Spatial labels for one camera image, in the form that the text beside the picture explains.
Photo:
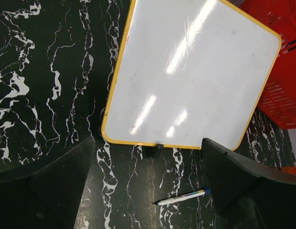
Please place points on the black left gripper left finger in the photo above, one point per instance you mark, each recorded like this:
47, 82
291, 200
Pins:
46, 194

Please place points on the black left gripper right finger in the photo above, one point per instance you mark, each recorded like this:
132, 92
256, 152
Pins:
247, 194

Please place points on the white blue whiteboard marker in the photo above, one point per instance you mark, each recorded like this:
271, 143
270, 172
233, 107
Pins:
195, 194

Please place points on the yellow framed whiteboard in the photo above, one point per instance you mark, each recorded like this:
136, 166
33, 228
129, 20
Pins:
187, 70

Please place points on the orange sponge package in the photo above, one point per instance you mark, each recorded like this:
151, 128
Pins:
289, 170

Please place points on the red plastic shopping basket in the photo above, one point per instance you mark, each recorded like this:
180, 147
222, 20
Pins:
278, 99

